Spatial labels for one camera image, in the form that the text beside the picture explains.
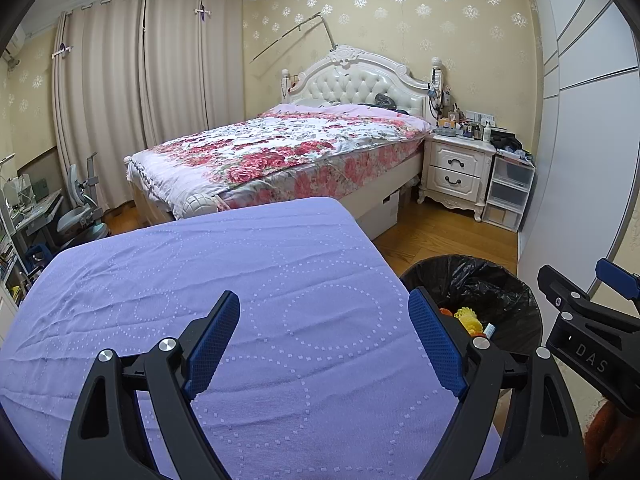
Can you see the cluster of bottles and cosmetics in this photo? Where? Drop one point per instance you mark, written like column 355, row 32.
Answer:
column 460, row 127

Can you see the clear plastic drawer unit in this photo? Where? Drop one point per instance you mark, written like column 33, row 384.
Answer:
column 510, row 175

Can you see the dark cloth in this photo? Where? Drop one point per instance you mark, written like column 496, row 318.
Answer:
column 386, row 101

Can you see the grey desk chair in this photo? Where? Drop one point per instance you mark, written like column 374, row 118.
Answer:
column 75, row 220

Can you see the white storage box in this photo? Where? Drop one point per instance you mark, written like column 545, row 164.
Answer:
column 382, row 215

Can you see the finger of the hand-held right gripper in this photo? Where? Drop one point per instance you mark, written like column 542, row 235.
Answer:
column 557, row 287
column 620, row 277

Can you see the bookshelf with books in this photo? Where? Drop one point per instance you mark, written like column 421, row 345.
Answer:
column 10, row 270

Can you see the grey study desk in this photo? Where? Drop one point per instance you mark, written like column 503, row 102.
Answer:
column 35, row 210

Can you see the beige curtain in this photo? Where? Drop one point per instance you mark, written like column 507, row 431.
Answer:
column 100, row 110
column 195, row 70

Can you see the bin with black bag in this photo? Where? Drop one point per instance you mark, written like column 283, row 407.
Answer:
column 480, row 280

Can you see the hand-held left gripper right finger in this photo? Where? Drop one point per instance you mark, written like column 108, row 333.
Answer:
column 435, row 345

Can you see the white wardrobe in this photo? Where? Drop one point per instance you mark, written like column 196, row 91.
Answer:
column 590, row 135

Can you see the white bed with tufted headboard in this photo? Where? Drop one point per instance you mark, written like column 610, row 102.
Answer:
column 360, row 85

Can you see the white nightstand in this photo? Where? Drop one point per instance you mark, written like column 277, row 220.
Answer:
column 460, row 160

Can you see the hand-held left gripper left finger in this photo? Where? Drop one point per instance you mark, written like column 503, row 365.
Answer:
column 212, row 345

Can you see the black bag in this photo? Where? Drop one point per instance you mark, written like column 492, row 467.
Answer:
column 505, row 141

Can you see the thin metal pole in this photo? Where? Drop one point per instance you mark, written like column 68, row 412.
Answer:
column 290, row 36

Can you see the yellow foam fruit net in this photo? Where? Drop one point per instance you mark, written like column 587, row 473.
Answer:
column 470, row 320

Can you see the purple tablecloth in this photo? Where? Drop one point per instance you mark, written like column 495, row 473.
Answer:
column 250, row 260

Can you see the white wall socket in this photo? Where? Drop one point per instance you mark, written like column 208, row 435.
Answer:
column 480, row 116

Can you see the blue and white tube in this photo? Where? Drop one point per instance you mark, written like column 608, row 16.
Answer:
column 490, row 330

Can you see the floral bedspread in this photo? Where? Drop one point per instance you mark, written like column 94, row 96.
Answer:
column 280, row 145

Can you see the blue stool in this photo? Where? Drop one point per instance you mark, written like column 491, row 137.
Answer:
column 37, row 255

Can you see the white air conditioner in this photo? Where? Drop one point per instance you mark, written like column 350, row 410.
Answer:
column 15, row 44

